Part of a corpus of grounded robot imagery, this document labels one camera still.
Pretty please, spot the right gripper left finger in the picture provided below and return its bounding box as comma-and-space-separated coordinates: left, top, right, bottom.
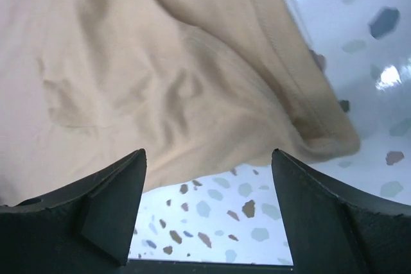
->
1, 150, 146, 273

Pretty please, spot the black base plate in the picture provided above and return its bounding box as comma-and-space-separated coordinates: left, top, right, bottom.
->
121, 259, 295, 274

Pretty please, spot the beige t shirt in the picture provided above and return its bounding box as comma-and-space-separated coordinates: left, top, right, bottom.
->
1, 0, 360, 206

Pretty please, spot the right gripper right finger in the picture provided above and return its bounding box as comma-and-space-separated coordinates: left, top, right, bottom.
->
272, 150, 410, 274

